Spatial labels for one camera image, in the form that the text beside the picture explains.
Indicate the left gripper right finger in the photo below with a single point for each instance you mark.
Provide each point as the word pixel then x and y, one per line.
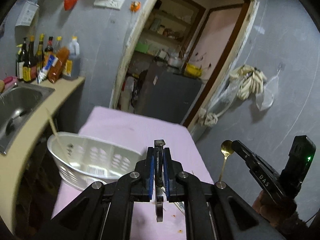
pixel 173 189

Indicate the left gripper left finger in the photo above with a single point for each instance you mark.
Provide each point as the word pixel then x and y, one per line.
pixel 146 169

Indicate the gold spoon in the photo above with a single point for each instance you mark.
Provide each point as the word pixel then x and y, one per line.
pixel 226 150

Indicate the white plastic utensil basket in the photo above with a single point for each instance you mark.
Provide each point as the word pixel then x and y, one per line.
pixel 82 160

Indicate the wooden chopstick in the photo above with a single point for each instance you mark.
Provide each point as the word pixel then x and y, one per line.
pixel 55 133

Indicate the right hand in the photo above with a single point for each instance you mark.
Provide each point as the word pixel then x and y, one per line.
pixel 264 206

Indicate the white knotted rag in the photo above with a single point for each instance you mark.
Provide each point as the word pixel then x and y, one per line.
pixel 209 119

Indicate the dark grey cabinet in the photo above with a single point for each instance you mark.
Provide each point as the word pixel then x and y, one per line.
pixel 165 95

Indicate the clear plastic bag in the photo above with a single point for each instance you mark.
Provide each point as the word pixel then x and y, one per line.
pixel 266 99

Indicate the yellow container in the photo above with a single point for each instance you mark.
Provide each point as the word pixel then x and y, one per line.
pixel 192 71

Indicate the hanging white cotton gloves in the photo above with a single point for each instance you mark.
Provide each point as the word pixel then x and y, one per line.
pixel 251 81

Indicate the green box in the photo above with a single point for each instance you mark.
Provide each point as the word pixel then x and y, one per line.
pixel 142 47

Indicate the steel sink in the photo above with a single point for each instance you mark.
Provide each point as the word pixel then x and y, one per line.
pixel 18 103

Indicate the dark soy sauce bottle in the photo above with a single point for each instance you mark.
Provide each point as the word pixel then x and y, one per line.
pixel 30 64

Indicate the white wall socket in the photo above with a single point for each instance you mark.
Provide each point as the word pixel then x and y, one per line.
pixel 110 4

